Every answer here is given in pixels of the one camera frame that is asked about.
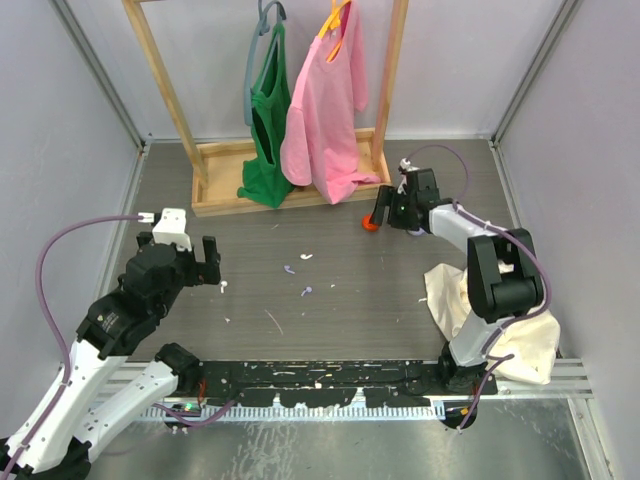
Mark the grey blue hanger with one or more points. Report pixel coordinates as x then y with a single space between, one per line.
252 65

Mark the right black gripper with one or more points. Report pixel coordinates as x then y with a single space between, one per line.
386 197

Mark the yellow hanger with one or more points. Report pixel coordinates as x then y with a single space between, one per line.
333 25

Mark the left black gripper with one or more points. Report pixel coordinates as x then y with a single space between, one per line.
204 272

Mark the green tank top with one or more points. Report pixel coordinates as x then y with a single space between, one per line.
263 180

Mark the pink shirt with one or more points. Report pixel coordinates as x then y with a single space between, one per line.
320 146

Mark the cream cloth bag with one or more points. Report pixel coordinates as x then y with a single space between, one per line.
532 342

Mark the wooden clothes rack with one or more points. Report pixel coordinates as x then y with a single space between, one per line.
218 166

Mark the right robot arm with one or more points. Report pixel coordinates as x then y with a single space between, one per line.
504 278

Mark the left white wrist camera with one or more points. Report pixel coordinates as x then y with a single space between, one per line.
171 229

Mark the white slotted cable duct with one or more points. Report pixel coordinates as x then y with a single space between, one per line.
356 411

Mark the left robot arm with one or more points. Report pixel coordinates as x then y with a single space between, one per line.
66 433

